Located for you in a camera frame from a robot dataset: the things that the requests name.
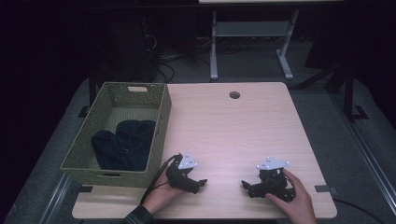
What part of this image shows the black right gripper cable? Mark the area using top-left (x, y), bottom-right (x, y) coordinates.
top-left (332, 197), bottom-right (389, 224)

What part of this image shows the metal floor rail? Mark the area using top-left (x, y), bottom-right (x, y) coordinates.
top-left (38, 173), bottom-right (74, 224)
top-left (329, 92), bottom-right (396, 217)

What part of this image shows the green woven basket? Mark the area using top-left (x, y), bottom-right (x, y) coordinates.
top-left (59, 81), bottom-right (173, 189)

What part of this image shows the black metal stand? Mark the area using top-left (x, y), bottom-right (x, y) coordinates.
top-left (292, 60), bottom-right (370, 123)

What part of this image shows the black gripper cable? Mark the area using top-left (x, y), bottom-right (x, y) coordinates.
top-left (139, 154), bottom-right (181, 205)
top-left (332, 197), bottom-right (389, 224)

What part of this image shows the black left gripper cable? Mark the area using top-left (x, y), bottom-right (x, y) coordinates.
top-left (139, 154), bottom-right (181, 205)

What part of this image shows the white metal desk frame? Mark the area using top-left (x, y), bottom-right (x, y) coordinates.
top-left (209, 8), bottom-right (301, 82)

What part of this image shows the person's left hand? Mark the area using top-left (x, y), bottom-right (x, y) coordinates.
top-left (141, 169), bottom-right (189, 216)

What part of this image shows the grey tape strip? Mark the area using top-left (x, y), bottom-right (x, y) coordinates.
top-left (314, 184), bottom-right (339, 196)

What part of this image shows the tangle of black floor cables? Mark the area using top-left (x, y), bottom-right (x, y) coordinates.
top-left (141, 17), bottom-right (213, 84)

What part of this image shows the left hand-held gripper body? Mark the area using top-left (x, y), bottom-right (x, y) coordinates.
top-left (164, 150), bottom-right (201, 194)

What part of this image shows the person's right hand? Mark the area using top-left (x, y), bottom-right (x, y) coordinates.
top-left (264, 168), bottom-right (318, 224)

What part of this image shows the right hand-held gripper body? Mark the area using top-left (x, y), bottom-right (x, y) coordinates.
top-left (248, 156), bottom-right (296, 203)

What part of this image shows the dark navy cloth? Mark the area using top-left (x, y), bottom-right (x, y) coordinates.
top-left (91, 119), bottom-right (157, 173)

